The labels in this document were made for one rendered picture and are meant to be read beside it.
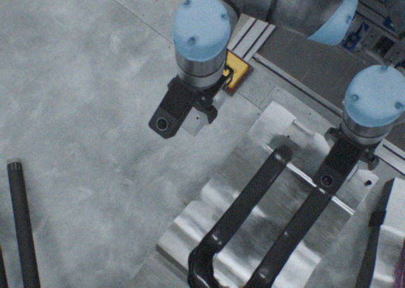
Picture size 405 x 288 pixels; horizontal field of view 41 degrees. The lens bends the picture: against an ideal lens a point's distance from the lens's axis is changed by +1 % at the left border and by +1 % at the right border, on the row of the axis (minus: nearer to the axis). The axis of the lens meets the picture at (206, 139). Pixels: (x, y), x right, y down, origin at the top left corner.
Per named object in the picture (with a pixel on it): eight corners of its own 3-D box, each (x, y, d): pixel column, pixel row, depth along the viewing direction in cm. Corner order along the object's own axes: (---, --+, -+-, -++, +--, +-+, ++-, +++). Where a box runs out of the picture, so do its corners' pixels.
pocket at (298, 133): (292, 121, 113) (295, 116, 110) (312, 137, 113) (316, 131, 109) (279, 138, 112) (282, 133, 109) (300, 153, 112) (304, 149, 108)
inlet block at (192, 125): (214, 75, 110) (216, 64, 105) (234, 88, 110) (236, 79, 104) (174, 122, 107) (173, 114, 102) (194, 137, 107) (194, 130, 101)
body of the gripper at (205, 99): (233, 83, 96) (238, 56, 85) (203, 119, 95) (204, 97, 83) (199, 59, 97) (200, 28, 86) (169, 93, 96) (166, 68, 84)
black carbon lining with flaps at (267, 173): (278, 142, 110) (285, 130, 101) (342, 191, 108) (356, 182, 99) (170, 280, 103) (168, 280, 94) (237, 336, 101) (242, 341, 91)
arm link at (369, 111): (426, 107, 67) (358, 127, 68) (409, 129, 78) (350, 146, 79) (404, 51, 70) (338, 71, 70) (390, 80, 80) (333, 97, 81)
